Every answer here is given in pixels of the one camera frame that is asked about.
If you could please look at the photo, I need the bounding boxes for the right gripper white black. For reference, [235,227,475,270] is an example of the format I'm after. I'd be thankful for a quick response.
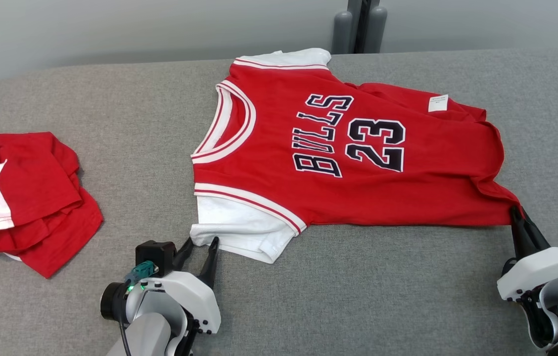
[497,205,558,303]

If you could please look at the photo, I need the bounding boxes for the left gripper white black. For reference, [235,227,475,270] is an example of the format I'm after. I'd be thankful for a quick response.
[128,236,222,336]

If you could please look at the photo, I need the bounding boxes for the red Bulls 23 jersey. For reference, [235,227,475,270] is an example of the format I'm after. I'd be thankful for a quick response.
[190,48,525,264]

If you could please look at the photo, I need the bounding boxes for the red Bulls shorts white stripe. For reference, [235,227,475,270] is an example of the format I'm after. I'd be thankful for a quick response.
[0,131,104,279]

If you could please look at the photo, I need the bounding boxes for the grey partition post with feet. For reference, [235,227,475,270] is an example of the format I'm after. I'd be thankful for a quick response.
[332,0,388,54]

